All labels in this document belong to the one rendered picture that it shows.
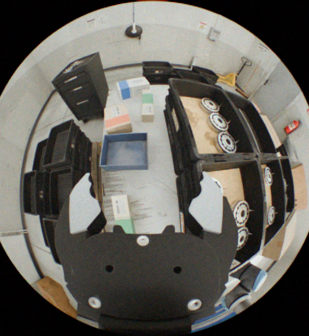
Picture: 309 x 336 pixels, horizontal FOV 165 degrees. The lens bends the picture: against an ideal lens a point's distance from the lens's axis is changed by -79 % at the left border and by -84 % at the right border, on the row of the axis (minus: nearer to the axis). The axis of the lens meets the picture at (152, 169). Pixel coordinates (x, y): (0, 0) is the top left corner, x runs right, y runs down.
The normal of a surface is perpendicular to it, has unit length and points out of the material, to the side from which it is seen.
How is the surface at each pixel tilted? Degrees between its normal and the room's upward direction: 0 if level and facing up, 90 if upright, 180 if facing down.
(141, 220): 0
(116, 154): 0
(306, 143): 90
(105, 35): 90
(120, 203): 0
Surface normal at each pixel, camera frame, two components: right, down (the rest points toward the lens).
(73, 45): 0.15, 0.95
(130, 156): 0.04, -0.26
